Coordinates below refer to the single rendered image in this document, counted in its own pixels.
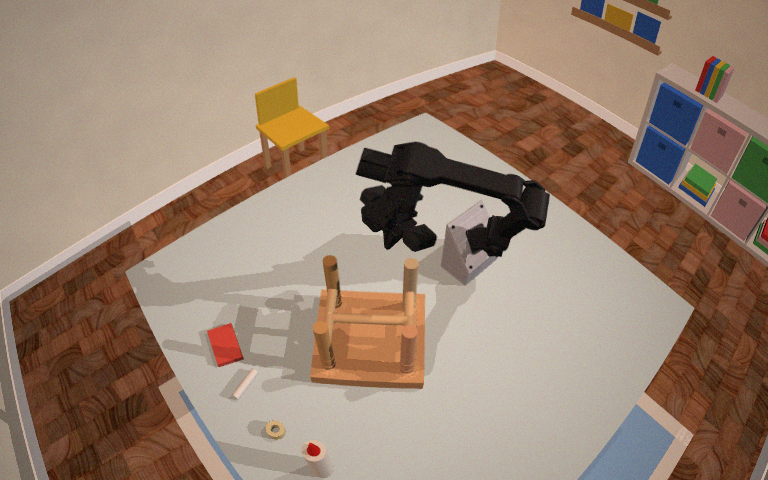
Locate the tan wooden stool legs with crossbar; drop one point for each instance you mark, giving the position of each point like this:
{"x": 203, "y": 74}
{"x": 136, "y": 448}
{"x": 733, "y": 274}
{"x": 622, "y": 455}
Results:
{"x": 323, "y": 330}

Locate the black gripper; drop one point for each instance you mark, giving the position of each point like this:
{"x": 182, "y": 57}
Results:
{"x": 416, "y": 238}

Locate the orange-brown wooden stool seat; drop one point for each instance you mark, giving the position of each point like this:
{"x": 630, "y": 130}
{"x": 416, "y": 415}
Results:
{"x": 368, "y": 355}

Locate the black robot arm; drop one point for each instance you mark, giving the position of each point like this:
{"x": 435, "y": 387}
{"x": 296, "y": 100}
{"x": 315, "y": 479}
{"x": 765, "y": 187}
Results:
{"x": 421, "y": 165}

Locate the red rectangular block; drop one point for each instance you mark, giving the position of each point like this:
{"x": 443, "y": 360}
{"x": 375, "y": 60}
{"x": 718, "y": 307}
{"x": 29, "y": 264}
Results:
{"x": 225, "y": 345}

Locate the tan roll of masking tape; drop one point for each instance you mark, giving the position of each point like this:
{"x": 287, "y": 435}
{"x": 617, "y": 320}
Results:
{"x": 275, "y": 424}

